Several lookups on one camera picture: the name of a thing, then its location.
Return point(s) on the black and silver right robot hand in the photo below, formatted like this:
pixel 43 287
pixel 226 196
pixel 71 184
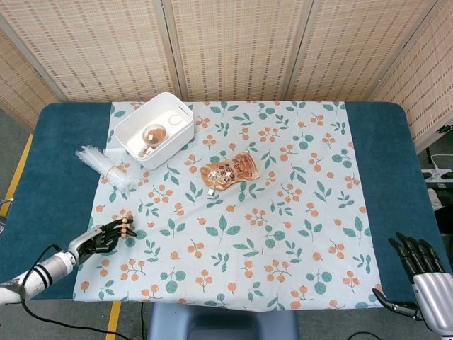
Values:
pixel 435 294

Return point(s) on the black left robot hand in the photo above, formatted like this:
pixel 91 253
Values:
pixel 97 242

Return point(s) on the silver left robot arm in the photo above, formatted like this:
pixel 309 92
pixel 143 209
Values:
pixel 46 271

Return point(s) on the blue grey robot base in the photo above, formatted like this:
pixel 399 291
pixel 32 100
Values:
pixel 223 324

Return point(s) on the black object on floor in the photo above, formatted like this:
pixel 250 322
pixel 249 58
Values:
pixel 446 219

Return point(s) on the bundle of clear plastic straws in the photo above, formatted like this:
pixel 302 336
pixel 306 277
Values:
pixel 102 164

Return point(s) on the clear plastic bag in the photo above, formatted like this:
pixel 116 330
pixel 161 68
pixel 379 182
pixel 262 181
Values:
pixel 113 151

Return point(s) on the teal table cover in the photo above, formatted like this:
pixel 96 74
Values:
pixel 53 159

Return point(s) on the white object on floor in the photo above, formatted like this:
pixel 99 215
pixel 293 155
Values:
pixel 433 198

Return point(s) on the white plastic storage box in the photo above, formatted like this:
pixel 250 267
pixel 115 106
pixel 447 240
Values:
pixel 155 161

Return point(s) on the small white item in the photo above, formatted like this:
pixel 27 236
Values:
pixel 147 151

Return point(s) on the brown round ball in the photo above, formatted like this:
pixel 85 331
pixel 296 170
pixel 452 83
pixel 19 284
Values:
pixel 154 135

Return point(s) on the orange spouted sauce pouch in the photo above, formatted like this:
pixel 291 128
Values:
pixel 230 173

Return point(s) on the floral leaf and berry tablecloth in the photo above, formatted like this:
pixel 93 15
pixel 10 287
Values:
pixel 247 226

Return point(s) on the woven bamboo folding screen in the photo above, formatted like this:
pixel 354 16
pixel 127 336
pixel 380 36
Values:
pixel 230 46

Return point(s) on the metal frame piece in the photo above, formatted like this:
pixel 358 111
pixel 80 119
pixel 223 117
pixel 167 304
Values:
pixel 3 216

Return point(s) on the small black bracket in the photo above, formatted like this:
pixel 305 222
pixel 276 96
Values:
pixel 443 129

